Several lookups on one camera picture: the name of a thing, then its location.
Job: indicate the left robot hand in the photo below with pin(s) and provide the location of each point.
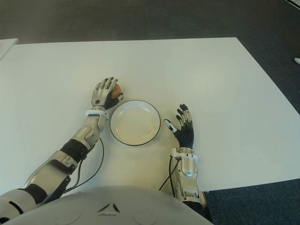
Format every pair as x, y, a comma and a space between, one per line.
100, 96

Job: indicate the yellow-red apple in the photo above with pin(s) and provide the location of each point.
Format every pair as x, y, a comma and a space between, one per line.
117, 90

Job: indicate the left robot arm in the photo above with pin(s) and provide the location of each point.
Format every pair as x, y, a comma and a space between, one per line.
54, 166

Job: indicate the white plate with black rim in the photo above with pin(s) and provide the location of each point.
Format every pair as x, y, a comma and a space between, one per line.
135, 124

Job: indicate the white side table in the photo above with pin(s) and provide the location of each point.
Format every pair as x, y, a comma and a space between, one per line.
6, 47

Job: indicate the grey robot torso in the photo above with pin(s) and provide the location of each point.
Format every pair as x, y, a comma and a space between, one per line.
112, 206

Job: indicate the white shoe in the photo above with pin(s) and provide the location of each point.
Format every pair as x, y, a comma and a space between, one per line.
297, 60

